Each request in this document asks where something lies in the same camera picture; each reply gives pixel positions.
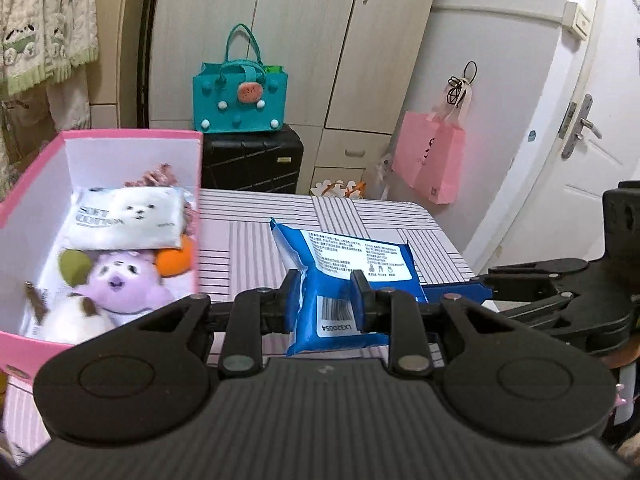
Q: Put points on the teal felt handbag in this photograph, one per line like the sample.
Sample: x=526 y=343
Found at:
x=225 y=110

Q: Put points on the pink floral scrunchie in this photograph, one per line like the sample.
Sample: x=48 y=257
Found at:
x=155 y=176

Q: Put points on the fluffy cream pajama jacket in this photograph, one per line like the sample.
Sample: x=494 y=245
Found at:
x=30 y=10

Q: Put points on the pink cardboard box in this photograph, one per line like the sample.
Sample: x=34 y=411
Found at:
x=20 y=352

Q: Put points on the orange soft ball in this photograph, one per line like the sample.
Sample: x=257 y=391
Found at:
x=175 y=260

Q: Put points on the white door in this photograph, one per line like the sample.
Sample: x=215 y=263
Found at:
x=600 y=185

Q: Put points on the green makeup sponge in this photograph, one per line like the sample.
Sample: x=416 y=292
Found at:
x=72 y=265

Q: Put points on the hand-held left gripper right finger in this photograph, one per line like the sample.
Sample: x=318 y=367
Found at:
x=357 y=305

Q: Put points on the black suitcase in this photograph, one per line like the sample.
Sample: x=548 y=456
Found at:
x=250 y=165

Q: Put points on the blue wet wipes packet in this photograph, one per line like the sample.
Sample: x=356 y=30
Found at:
x=340 y=260

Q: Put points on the white light switch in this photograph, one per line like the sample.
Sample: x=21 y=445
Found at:
x=577 y=20

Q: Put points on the white orange paper bag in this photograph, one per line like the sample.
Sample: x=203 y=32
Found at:
x=335 y=190

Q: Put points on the white cotton pads packet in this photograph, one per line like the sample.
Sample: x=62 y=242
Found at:
x=125 y=220

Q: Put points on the purple plush toy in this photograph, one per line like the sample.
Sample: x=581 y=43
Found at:
x=120 y=290

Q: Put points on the pink tote bag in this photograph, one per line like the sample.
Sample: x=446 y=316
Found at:
x=430 y=160

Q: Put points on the white brown plush toy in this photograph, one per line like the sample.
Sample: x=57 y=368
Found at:
x=70 y=320

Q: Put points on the beige wooden cabinet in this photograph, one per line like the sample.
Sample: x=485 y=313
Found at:
x=112 y=35

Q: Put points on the grey wooden wardrobe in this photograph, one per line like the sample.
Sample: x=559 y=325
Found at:
x=300 y=35

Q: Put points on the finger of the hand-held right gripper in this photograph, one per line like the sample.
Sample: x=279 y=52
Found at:
x=535 y=269
x=460 y=294

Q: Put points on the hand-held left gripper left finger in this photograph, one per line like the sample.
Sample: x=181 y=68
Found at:
x=295 y=302

